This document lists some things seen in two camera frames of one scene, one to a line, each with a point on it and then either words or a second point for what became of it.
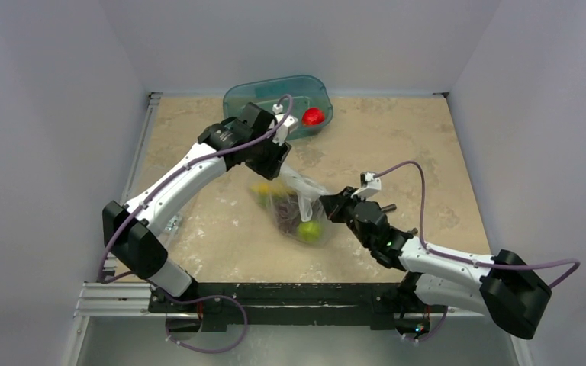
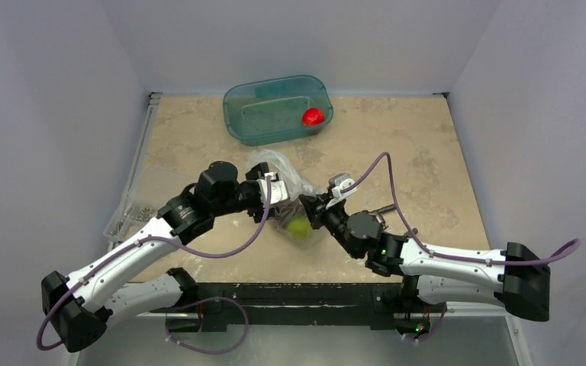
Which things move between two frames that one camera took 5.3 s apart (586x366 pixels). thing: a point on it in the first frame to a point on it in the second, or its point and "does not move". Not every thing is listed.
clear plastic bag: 294,204 does not move
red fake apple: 312,117 does not move
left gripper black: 271,168 to 258,213
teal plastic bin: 311,105 does not move
